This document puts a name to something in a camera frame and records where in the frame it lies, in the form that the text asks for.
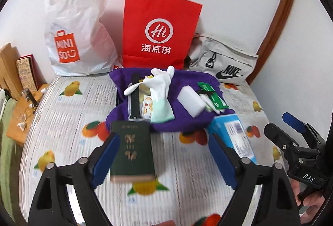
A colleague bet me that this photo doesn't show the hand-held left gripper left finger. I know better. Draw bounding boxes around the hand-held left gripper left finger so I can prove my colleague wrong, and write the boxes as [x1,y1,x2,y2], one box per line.
[27,132,121,226]

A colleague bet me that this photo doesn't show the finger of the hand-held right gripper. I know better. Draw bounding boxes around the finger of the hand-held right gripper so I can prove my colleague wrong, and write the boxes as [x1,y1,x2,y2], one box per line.
[263,123,299,156]
[282,112,313,135]

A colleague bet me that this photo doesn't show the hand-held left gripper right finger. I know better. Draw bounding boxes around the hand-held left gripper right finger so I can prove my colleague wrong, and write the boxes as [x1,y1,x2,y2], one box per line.
[209,132,302,226]

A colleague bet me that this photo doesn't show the dark green gold box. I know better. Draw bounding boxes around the dark green gold box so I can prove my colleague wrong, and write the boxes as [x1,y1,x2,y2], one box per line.
[109,120,157,184]

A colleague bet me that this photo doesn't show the green wipes packet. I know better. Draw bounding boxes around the green wipes packet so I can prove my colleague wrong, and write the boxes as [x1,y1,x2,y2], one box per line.
[197,82,229,114]

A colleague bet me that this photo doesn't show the black watch band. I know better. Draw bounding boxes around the black watch band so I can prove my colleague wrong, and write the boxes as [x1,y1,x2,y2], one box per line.
[129,74,144,122]

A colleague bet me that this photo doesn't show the orange printed white packet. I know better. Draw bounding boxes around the orange printed white packet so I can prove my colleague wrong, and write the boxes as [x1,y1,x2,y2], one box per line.
[142,96,154,122]

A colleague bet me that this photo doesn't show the white sponge block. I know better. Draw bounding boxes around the white sponge block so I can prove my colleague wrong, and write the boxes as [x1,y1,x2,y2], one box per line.
[177,87,206,114]

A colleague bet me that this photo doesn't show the mint green cloth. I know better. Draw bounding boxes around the mint green cloth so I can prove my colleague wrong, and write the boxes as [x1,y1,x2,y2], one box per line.
[149,91,175,122]

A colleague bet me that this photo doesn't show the white glove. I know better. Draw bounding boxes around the white glove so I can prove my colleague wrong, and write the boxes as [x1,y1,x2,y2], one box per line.
[124,66,175,101]

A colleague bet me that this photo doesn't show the person's right hand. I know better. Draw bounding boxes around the person's right hand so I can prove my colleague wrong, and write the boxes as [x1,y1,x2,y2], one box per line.
[291,179,329,219]

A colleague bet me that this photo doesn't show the blue tissue pack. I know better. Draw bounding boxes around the blue tissue pack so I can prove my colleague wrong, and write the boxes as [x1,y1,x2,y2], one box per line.
[207,114,258,164]

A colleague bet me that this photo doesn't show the fruit printed tablecloth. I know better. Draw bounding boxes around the fruit printed tablecloth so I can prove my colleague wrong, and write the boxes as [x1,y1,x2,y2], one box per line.
[19,74,283,226]

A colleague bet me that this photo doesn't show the purple towel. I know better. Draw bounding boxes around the purple towel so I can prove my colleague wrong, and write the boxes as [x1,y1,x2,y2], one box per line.
[105,68,236,133]

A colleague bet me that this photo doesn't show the grey waist bag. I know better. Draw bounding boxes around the grey waist bag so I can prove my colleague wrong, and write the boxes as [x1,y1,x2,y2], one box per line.
[186,33,259,83]

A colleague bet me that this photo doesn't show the wooden bedside cabinet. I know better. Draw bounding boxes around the wooden bedside cabinet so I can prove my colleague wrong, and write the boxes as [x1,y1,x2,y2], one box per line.
[6,83,50,144]

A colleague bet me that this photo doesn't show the light green bedding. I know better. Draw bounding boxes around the light green bedding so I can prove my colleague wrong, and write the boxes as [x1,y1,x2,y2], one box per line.
[0,97,20,216]

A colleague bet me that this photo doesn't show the small black device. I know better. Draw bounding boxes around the small black device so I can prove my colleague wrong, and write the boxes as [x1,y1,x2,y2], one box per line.
[22,89,39,112]

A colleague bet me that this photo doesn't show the patterned book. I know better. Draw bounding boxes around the patterned book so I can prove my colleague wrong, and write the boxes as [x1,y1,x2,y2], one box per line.
[16,55,39,91]

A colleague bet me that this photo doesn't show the wooden headboard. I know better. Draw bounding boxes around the wooden headboard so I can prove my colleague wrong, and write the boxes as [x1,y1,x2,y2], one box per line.
[0,43,24,101]

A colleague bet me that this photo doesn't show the white plastic shopping bag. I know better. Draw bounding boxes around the white plastic shopping bag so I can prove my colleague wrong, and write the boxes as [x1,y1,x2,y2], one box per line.
[44,0,119,77]

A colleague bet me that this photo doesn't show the red paper shopping bag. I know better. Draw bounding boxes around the red paper shopping bag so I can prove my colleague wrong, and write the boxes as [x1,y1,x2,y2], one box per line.
[122,0,203,70]

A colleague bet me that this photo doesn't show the brown wooden door frame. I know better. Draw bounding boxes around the brown wooden door frame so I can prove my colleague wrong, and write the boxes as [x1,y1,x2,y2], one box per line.
[246,0,298,86]

